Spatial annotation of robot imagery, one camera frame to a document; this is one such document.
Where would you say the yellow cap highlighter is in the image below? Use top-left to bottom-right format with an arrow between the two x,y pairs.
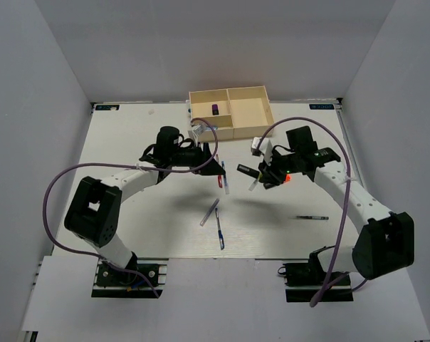
236,164 -> 262,181

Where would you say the wooden compartment box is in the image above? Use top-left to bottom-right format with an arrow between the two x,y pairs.
189,85 -> 275,140

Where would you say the purple clear pen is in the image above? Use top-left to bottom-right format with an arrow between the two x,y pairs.
199,198 -> 220,227

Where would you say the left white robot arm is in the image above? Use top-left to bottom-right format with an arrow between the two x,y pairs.
64,126 -> 226,284

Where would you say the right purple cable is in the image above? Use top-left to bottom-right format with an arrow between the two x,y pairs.
260,117 -> 369,308

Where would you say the blue clear pen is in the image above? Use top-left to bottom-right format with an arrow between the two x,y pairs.
221,160 -> 230,195

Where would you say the black clear pen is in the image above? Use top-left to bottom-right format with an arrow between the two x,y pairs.
294,215 -> 329,221

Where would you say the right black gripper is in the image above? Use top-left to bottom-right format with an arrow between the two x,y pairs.
258,148 -> 300,186

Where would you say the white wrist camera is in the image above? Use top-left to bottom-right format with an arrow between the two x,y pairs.
251,137 -> 273,162
188,123 -> 206,143

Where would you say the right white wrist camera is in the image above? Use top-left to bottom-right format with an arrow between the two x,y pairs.
251,137 -> 273,162

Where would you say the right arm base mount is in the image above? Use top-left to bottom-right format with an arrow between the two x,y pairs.
277,260 -> 353,303

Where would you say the blue grip pen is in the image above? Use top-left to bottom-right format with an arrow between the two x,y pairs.
215,207 -> 225,250

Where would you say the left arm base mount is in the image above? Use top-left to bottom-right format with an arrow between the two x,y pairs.
91,259 -> 167,299

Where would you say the purple cable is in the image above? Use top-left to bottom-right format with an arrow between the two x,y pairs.
43,118 -> 219,298
260,117 -> 369,308

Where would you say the table logo sticker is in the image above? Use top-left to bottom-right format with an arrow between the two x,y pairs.
309,103 -> 335,110
95,104 -> 120,111

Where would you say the purple cap highlighter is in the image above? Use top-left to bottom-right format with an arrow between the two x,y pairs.
211,104 -> 219,115

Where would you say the green clear pen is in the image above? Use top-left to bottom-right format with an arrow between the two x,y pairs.
248,179 -> 259,192

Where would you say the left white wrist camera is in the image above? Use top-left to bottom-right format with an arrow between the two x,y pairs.
188,123 -> 206,143

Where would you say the left table logo sticker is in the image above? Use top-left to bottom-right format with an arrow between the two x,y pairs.
95,104 -> 120,111

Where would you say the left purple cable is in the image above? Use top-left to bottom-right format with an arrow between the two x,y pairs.
43,118 -> 219,298

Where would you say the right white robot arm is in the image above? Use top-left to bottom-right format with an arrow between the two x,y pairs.
251,126 -> 415,284

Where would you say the right table logo sticker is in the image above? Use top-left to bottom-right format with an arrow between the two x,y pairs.
309,103 -> 335,110

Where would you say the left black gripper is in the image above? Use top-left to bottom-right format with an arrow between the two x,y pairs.
169,142 -> 225,176

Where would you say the red pen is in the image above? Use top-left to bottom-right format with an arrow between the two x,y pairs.
215,154 -> 223,189

